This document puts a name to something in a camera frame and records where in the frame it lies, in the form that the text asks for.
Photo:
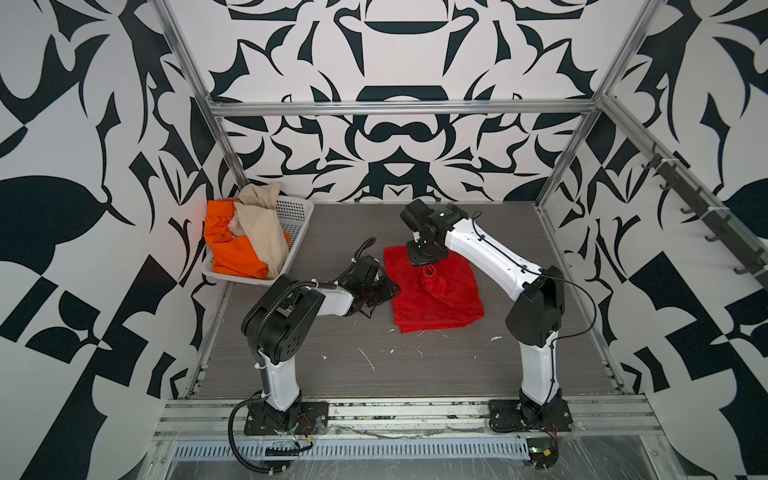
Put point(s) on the black hook rack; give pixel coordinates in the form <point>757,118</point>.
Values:
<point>701,204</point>

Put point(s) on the aluminium frame left post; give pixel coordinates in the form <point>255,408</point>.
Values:
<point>173,35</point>

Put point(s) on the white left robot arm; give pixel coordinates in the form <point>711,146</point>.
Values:
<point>277,326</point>

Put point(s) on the white slotted cable duct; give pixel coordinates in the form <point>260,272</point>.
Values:
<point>359,449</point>

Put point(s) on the orange shorts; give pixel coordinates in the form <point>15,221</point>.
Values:
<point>231,255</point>

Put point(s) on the aluminium frame right post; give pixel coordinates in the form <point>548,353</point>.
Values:
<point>636,35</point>

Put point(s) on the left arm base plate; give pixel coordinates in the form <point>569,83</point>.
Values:
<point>285,418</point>

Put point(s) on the beige shorts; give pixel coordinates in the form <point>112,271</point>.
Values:
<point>256,218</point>

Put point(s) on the aluminium mounting rail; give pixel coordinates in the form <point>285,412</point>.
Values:
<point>394,417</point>

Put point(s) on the aluminium frame post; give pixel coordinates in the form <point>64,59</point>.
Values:
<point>173,35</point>
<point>636,35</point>

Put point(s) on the red shorts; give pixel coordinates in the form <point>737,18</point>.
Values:
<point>441,296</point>

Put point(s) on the white plastic laundry basket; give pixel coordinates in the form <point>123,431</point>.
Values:
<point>293,214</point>

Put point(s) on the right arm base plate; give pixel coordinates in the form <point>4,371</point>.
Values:
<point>524,415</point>

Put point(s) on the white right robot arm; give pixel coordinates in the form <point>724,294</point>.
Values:
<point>537,293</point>

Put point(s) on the aluminium frame horizontal bar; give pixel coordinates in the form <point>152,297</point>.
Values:
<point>410,107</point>

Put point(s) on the aluminium frame right side bar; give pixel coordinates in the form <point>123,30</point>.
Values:
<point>636,133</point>

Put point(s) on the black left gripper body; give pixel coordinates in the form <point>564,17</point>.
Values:
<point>381,292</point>

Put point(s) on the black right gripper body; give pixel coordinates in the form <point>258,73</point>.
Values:
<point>421,253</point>

